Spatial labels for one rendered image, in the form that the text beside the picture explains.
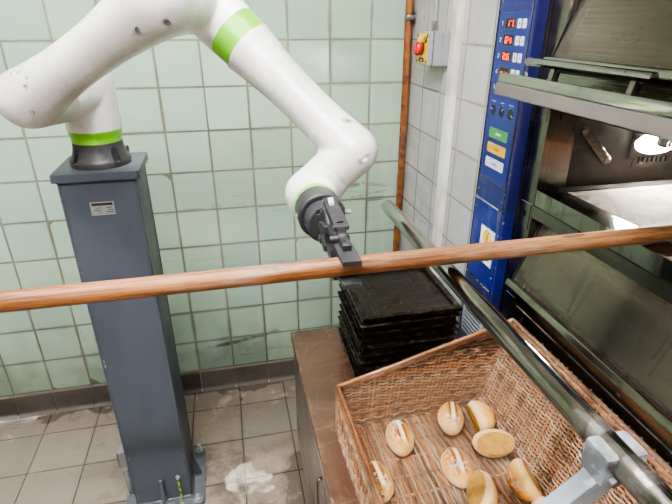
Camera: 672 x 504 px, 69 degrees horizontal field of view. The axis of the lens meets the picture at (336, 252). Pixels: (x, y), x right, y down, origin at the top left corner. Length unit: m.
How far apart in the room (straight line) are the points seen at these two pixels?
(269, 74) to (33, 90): 0.48
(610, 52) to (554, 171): 0.32
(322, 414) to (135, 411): 0.63
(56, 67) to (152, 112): 0.80
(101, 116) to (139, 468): 1.14
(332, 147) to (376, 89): 0.97
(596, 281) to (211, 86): 1.39
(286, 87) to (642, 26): 0.64
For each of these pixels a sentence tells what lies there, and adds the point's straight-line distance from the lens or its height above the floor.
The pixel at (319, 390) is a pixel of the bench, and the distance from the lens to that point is 1.46.
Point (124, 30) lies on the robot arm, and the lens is 1.03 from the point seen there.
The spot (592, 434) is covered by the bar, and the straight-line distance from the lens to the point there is 0.58.
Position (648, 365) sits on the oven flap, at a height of 0.99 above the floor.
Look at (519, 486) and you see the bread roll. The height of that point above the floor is 0.63.
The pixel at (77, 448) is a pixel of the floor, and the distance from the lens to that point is 2.34.
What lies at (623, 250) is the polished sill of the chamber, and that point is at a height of 1.15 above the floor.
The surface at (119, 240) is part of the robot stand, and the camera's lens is 1.42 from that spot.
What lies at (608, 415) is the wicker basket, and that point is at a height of 0.84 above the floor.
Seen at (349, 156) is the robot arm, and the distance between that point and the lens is 1.02.
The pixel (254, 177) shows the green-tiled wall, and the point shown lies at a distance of 1.97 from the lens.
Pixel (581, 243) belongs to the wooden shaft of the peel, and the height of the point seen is 1.20.
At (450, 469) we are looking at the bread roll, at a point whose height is 0.63.
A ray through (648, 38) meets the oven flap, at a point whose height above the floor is 1.51.
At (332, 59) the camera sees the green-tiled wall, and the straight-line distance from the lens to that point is 1.93.
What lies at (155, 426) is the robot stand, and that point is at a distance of 1.77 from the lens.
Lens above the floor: 1.54
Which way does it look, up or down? 25 degrees down
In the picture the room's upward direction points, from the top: straight up
